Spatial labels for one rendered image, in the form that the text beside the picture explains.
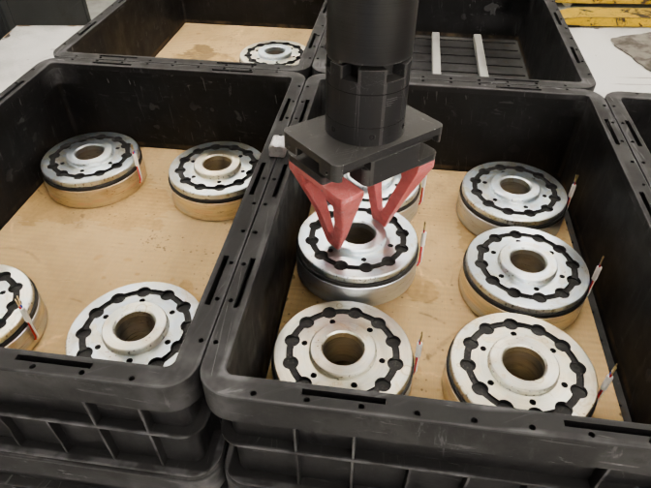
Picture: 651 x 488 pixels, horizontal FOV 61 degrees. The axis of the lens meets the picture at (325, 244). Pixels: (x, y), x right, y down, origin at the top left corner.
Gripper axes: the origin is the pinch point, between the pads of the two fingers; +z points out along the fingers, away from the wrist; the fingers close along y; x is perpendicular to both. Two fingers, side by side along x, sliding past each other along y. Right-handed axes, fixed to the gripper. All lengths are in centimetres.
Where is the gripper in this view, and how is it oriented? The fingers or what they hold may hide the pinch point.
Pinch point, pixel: (357, 226)
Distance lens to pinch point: 45.9
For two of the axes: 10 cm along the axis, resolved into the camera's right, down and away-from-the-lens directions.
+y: -8.0, 3.8, -4.7
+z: -0.1, 7.7, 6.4
